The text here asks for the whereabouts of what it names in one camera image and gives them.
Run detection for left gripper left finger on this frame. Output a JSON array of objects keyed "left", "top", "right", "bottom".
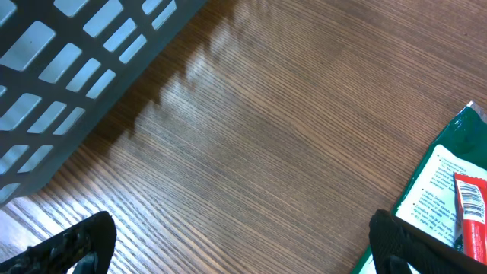
[{"left": 1, "top": 211, "right": 116, "bottom": 274}]

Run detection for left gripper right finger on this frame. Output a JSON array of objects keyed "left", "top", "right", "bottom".
[{"left": 369, "top": 209, "right": 486, "bottom": 274}]

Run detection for green 3M product package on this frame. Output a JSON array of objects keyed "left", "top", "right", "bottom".
[{"left": 353, "top": 101, "right": 486, "bottom": 273}]

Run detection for grey plastic mesh basket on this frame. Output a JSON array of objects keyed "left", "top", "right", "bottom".
[{"left": 1, "top": 0, "right": 202, "bottom": 204}]

